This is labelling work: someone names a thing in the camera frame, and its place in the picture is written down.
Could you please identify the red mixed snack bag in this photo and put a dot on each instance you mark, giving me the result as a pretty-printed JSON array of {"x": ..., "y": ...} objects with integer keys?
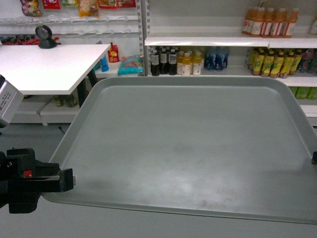
[{"x": 107, "y": 4}]

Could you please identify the grey silver metal tray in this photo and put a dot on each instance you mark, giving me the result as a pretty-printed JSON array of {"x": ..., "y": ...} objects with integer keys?
[{"x": 220, "y": 147}]

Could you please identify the purple snack bag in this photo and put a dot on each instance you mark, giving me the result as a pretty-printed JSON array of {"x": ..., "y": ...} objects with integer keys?
[{"x": 31, "y": 8}]

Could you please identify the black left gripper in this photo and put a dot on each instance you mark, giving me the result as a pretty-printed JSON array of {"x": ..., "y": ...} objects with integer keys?
[{"x": 23, "y": 180}]

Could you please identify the green snack bag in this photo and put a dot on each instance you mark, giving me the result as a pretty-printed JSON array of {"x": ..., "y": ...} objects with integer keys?
[{"x": 69, "y": 3}]

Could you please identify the white metal shelf unit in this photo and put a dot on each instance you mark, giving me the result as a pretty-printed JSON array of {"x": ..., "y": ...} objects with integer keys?
[{"x": 135, "y": 30}]

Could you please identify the yellow chips bag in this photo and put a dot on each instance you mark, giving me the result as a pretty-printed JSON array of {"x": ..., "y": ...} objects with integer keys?
[{"x": 88, "y": 8}]

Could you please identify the red drink pouch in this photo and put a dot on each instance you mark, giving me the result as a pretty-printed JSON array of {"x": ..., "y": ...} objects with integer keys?
[{"x": 113, "y": 54}]

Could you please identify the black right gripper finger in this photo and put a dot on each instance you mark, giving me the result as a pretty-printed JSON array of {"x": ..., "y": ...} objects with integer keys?
[{"x": 314, "y": 158}]

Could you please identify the teal snack bag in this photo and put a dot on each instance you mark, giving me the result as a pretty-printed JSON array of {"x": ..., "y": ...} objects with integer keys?
[{"x": 131, "y": 65}]

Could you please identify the white checkout table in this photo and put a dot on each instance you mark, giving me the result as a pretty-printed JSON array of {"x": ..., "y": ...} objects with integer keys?
[{"x": 56, "y": 71}]

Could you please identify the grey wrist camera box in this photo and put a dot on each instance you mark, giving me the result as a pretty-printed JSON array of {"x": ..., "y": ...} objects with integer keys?
[{"x": 10, "y": 100}]

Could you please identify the black barcode scanner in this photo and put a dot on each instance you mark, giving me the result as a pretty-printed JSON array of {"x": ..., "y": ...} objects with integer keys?
[{"x": 44, "y": 33}]

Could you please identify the red cartoon snack bag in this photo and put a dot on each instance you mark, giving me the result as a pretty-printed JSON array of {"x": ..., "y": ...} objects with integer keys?
[{"x": 126, "y": 3}]

